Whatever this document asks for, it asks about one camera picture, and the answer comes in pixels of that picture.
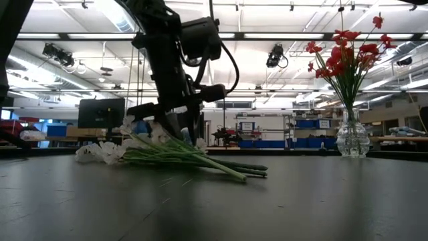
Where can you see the black ceiling-mounted camera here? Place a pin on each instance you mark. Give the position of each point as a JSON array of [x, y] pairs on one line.
[[58, 53], [275, 55]]

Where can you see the white artificial tulip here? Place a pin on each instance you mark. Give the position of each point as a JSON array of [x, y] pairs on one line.
[[257, 172]]

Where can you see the metal storage shelf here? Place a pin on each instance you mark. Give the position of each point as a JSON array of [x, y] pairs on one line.
[[288, 130]]

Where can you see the wooden workbench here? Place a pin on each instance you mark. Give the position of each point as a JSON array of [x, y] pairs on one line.
[[401, 138]]

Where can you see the black monitor on stand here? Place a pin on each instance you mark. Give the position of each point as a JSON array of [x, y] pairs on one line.
[[100, 114]]

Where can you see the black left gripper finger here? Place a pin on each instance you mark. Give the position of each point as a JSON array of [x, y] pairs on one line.
[[194, 124], [170, 125]]

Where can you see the blue storage bin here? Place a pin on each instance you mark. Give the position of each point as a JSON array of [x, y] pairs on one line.
[[306, 124], [56, 131]]

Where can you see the black overhead frame bar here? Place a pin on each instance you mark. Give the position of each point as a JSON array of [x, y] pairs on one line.
[[63, 36]]

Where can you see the red artificial tulip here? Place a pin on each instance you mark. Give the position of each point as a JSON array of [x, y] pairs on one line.
[[341, 58]]

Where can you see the red blossom spray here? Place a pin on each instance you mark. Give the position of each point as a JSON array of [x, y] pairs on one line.
[[369, 49], [313, 47]]

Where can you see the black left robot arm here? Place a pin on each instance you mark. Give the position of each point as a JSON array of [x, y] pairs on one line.
[[160, 16]]

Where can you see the black background robot arm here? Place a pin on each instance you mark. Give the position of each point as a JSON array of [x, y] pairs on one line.
[[224, 135]]

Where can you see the brown cardboard box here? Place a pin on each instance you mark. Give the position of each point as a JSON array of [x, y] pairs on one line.
[[83, 131]]

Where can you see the clear glass vase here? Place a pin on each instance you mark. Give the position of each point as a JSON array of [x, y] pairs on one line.
[[352, 140]]

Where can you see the white plastic bag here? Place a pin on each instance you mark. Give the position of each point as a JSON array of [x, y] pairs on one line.
[[32, 135]]

